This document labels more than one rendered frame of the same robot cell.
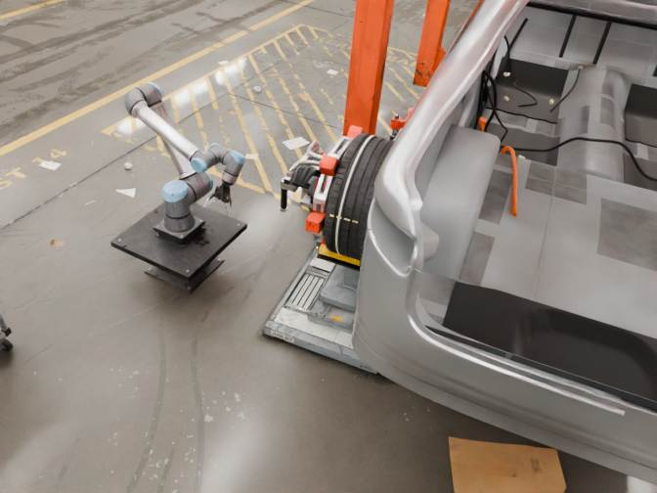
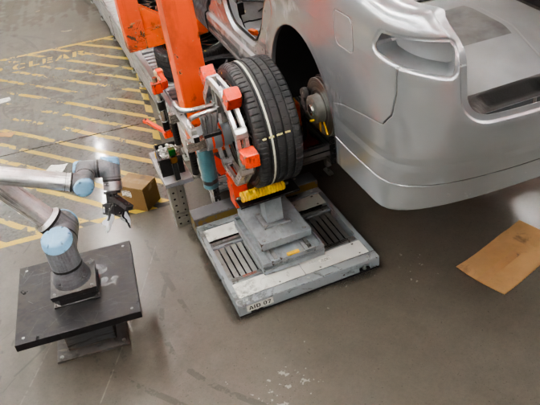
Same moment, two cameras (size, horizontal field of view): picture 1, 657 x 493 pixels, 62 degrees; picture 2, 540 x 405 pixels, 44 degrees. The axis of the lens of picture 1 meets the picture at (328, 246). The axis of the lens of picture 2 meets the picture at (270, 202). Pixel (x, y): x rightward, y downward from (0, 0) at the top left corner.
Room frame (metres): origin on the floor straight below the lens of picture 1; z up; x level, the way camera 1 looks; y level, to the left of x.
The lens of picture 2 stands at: (-0.11, 1.57, 2.47)
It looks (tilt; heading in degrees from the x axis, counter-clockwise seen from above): 35 degrees down; 326
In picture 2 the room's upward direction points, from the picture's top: 9 degrees counter-clockwise
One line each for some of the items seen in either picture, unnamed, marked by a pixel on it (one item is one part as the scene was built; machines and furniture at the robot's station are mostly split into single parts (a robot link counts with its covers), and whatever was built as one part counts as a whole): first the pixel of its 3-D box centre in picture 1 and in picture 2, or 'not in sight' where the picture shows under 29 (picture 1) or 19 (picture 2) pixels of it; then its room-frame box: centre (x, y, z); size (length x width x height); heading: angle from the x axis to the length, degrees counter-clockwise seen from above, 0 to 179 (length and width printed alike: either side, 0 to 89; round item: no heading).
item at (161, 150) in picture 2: not in sight; (169, 157); (3.05, 0.08, 0.51); 0.20 x 0.14 x 0.13; 158
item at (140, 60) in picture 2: not in sight; (168, 104); (4.13, -0.54, 0.28); 2.47 x 0.09 x 0.22; 162
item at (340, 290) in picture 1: (355, 270); (270, 204); (2.44, -0.18, 0.32); 0.40 x 0.30 x 0.28; 162
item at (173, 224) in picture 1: (178, 216); (69, 270); (2.66, 0.94, 0.42); 0.19 x 0.19 x 0.10
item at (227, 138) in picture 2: (324, 186); (214, 134); (2.51, 0.05, 0.85); 0.21 x 0.14 x 0.14; 72
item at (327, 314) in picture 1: (350, 296); (277, 235); (2.40, -0.16, 0.13); 0.50 x 0.36 x 0.10; 162
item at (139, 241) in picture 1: (183, 249); (84, 309); (2.65, 0.94, 0.15); 0.60 x 0.60 x 0.30; 66
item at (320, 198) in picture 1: (336, 190); (227, 130); (2.49, -0.01, 0.85); 0.54 x 0.07 x 0.54; 162
